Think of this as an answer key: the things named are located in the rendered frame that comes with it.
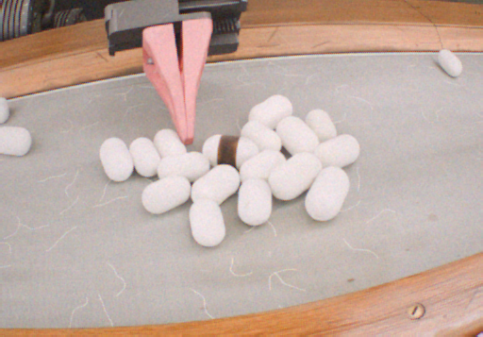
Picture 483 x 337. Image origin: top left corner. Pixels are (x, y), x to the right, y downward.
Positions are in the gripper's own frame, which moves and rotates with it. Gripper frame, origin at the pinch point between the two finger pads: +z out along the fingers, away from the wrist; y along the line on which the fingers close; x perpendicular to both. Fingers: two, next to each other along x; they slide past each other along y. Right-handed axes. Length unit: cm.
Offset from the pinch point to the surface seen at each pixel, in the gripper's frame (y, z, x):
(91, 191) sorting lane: -6.9, 3.4, -0.6
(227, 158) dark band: 2.1, 2.6, -1.6
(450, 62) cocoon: 25.7, -5.5, 5.0
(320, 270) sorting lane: 5.1, 10.8, -7.1
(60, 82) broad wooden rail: -10.3, -9.5, 9.9
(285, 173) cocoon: 4.8, 4.7, -4.4
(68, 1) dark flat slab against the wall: -31, -118, 165
